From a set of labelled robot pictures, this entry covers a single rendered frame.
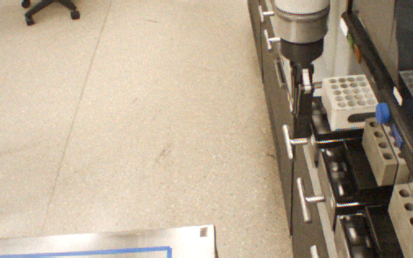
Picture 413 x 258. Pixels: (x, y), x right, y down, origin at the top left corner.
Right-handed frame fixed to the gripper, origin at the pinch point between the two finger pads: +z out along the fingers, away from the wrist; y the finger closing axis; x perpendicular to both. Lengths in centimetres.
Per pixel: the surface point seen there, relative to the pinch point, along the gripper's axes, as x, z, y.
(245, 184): 11, 80, 56
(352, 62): -11.8, -7.7, 8.1
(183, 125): 37, 80, 96
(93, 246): 36.7, -2.1, -26.9
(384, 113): -7.9, -18.8, -20.9
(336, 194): -2.7, -1.3, -20.0
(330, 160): -3.2, -1.6, -12.4
